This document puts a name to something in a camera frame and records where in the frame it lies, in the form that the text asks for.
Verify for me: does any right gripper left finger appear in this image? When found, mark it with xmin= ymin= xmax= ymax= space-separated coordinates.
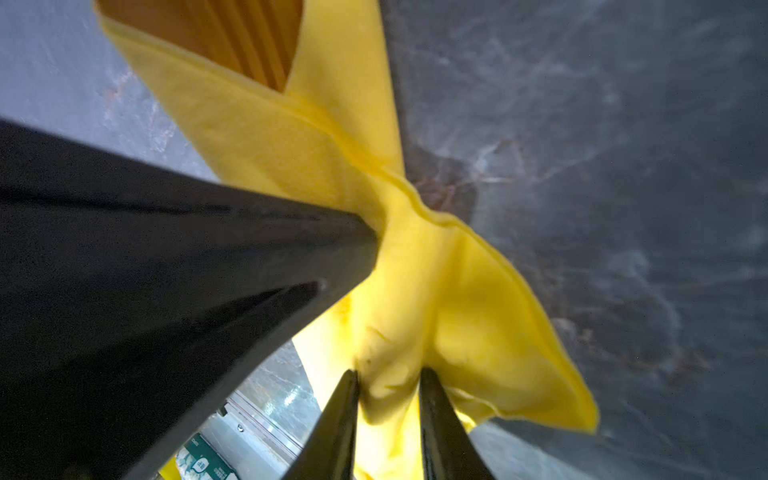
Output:
xmin=282 ymin=370 xmax=360 ymax=480

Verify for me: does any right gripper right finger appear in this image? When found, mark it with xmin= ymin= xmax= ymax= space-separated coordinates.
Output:
xmin=419 ymin=368 xmax=495 ymax=480

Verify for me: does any yellow plastic fork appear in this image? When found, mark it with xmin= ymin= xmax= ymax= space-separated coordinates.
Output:
xmin=97 ymin=0 xmax=304 ymax=91

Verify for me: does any yellow paper napkin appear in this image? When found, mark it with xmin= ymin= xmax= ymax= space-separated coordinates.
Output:
xmin=95 ymin=1 xmax=599 ymax=479

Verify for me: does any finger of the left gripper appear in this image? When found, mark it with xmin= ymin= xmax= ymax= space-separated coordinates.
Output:
xmin=1 ymin=121 xmax=378 ymax=479

